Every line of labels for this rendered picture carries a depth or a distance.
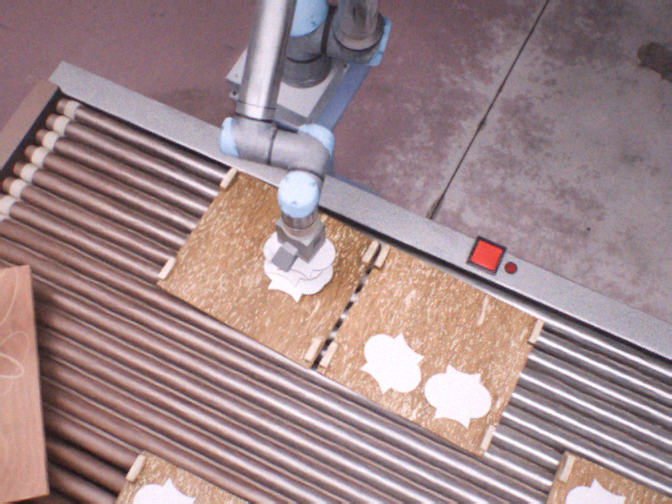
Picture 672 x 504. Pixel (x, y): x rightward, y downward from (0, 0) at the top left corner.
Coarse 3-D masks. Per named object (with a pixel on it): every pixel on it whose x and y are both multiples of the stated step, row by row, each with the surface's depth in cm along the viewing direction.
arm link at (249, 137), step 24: (264, 0) 150; (288, 0) 150; (264, 24) 151; (288, 24) 152; (264, 48) 152; (264, 72) 153; (240, 96) 156; (264, 96) 154; (240, 120) 156; (264, 120) 156; (240, 144) 156; (264, 144) 156
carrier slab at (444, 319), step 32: (384, 288) 188; (416, 288) 188; (448, 288) 189; (352, 320) 186; (384, 320) 186; (416, 320) 186; (448, 320) 186; (480, 320) 186; (512, 320) 186; (352, 352) 183; (416, 352) 183; (448, 352) 183; (480, 352) 183; (512, 352) 183; (352, 384) 180; (480, 384) 181; (512, 384) 181; (416, 416) 178
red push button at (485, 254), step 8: (480, 240) 194; (480, 248) 193; (488, 248) 193; (496, 248) 193; (472, 256) 192; (480, 256) 192; (488, 256) 192; (496, 256) 192; (480, 264) 192; (488, 264) 192; (496, 264) 192
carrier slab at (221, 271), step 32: (224, 192) 197; (256, 192) 197; (224, 224) 194; (256, 224) 194; (192, 256) 191; (224, 256) 191; (256, 256) 191; (352, 256) 191; (192, 288) 188; (224, 288) 188; (256, 288) 188; (352, 288) 188; (224, 320) 185; (256, 320) 185; (288, 320) 185; (320, 320) 185; (288, 352) 183
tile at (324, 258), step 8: (272, 240) 179; (328, 240) 179; (272, 248) 179; (328, 248) 179; (320, 256) 178; (328, 256) 178; (296, 264) 177; (304, 264) 177; (312, 264) 177; (320, 264) 177; (328, 264) 177; (304, 272) 177
